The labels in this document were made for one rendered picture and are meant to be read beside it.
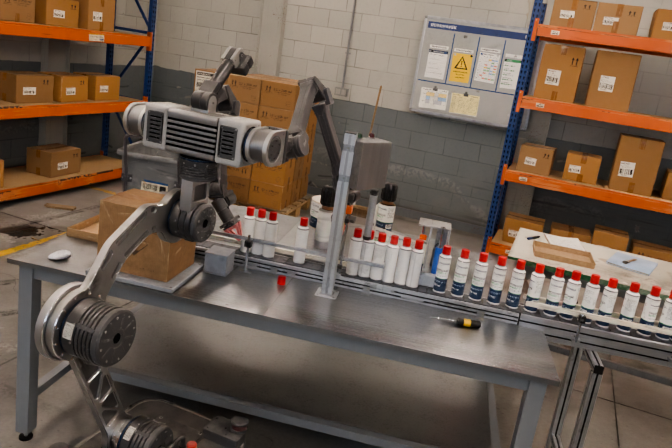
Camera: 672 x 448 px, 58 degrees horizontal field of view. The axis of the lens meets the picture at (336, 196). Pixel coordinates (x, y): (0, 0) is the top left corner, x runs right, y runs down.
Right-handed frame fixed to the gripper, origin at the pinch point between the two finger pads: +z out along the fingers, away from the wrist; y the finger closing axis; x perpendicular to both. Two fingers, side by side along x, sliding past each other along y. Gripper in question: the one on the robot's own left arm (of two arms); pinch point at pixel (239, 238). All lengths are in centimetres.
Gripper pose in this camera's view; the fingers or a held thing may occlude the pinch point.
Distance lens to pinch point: 272.6
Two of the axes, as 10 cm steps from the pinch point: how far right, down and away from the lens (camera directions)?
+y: 1.8, -2.2, 9.6
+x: -8.5, 4.5, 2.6
